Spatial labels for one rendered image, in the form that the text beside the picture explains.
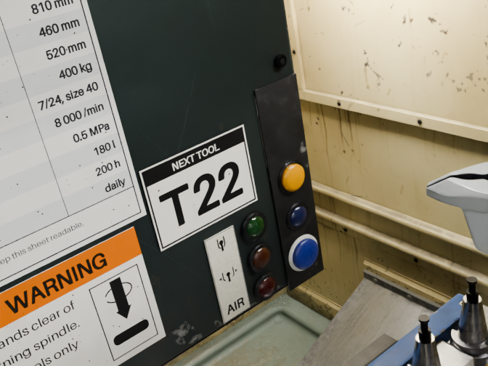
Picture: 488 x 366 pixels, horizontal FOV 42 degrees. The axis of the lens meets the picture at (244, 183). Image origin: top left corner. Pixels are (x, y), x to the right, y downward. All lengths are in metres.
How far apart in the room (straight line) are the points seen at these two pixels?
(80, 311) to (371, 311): 1.31
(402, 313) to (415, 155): 0.44
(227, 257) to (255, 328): 1.55
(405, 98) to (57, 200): 1.07
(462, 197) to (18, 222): 0.32
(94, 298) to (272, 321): 1.65
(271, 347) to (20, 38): 1.69
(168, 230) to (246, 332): 1.58
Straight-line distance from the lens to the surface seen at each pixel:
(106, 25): 0.44
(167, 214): 0.49
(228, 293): 0.55
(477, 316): 1.00
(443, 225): 1.51
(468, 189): 0.50
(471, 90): 1.31
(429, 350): 0.93
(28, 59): 0.42
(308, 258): 0.59
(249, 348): 2.03
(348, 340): 1.71
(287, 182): 0.55
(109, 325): 0.50
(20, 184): 0.43
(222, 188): 0.51
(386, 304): 1.72
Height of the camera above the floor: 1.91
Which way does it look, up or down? 26 degrees down
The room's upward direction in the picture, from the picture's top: 11 degrees counter-clockwise
